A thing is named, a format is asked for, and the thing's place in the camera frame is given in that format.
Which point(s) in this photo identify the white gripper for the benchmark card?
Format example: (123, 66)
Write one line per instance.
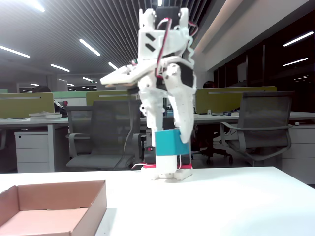
(172, 73)

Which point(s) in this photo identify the blue cube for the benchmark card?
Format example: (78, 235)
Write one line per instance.
(169, 143)

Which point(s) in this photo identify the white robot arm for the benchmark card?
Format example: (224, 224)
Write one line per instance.
(150, 37)

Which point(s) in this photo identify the white robot base red clamp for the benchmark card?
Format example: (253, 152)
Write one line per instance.
(166, 164)

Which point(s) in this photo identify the brown cardboard box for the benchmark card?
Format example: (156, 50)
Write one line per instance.
(93, 204)

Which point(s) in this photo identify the dark haired seated person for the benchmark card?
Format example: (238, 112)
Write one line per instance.
(209, 84)

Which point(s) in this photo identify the olive green desk partition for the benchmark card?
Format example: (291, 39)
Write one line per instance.
(110, 97)
(24, 105)
(221, 100)

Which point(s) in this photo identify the blue book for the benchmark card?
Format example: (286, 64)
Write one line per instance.
(231, 113)

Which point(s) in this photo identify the black swivel chair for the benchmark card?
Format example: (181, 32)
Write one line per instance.
(216, 152)

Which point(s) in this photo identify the grey mesh office chair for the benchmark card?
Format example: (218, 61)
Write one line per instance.
(108, 127)
(265, 118)

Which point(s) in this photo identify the white ceiling light strip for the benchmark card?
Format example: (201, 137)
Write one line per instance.
(113, 66)
(89, 47)
(14, 51)
(60, 67)

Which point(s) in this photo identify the stack of books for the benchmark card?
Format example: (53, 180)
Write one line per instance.
(45, 115)

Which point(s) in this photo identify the white office desk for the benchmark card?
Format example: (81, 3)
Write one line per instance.
(14, 121)
(302, 137)

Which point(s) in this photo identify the white drawer cabinet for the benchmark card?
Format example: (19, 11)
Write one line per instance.
(32, 152)

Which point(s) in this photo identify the white camera board mount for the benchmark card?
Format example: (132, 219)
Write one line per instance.
(123, 76)

